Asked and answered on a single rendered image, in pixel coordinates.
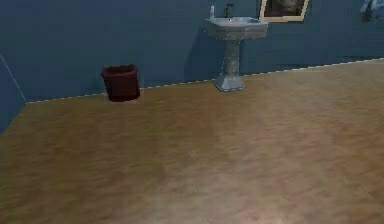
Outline dark red waste bin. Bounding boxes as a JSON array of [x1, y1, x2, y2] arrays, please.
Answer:
[[101, 64, 141, 103]]

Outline grey pedestal sink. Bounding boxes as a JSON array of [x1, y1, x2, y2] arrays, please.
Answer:
[[204, 16, 269, 93]]

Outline dark sink faucet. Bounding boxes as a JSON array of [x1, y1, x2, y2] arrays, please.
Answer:
[[224, 3, 235, 19]]

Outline pale blue hanging towel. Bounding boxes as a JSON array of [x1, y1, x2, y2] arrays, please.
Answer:
[[359, 0, 384, 24]]

